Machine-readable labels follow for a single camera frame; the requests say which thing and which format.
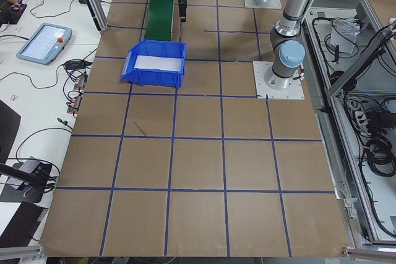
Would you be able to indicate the green conveyor belt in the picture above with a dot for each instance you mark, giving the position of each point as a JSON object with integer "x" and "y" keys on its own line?
{"x": 159, "y": 24}

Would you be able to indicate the black monitor stand base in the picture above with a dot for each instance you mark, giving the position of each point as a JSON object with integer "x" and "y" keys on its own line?
{"x": 26, "y": 182}

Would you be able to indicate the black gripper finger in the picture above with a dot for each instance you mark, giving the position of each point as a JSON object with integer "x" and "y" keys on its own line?
{"x": 182, "y": 5}

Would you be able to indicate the blue bin left side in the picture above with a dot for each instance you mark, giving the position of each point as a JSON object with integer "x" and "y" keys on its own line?
{"x": 152, "y": 62}

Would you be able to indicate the black electronics box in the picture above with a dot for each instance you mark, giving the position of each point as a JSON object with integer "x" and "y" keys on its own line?
{"x": 13, "y": 14}

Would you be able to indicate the white paper box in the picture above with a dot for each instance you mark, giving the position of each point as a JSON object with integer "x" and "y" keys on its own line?
{"x": 344, "y": 34}

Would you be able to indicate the near teach pendant tablet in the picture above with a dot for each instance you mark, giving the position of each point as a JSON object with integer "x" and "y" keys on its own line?
{"x": 45, "y": 44}

